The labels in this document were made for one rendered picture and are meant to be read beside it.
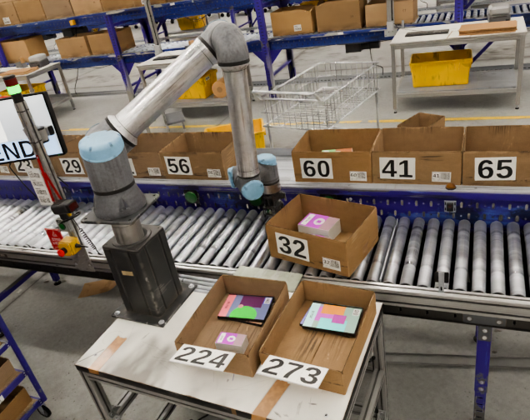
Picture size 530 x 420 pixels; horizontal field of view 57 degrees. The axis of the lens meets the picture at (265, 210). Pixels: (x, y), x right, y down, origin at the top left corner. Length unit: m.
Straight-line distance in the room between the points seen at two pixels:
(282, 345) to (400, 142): 1.30
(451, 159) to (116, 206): 1.42
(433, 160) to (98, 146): 1.41
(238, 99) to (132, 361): 1.02
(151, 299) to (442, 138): 1.57
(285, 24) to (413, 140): 4.51
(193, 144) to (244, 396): 1.76
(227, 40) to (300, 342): 1.08
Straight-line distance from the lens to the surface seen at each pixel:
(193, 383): 1.74
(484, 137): 2.58
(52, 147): 2.53
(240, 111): 1.85
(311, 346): 1.74
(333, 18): 6.67
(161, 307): 2.02
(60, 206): 2.42
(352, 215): 2.22
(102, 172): 1.77
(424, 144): 2.60
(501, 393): 2.64
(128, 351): 1.95
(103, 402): 2.13
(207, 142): 2.97
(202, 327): 1.91
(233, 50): 1.80
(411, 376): 2.66
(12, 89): 2.36
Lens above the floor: 1.99
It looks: 29 degrees down
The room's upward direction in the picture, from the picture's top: 11 degrees counter-clockwise
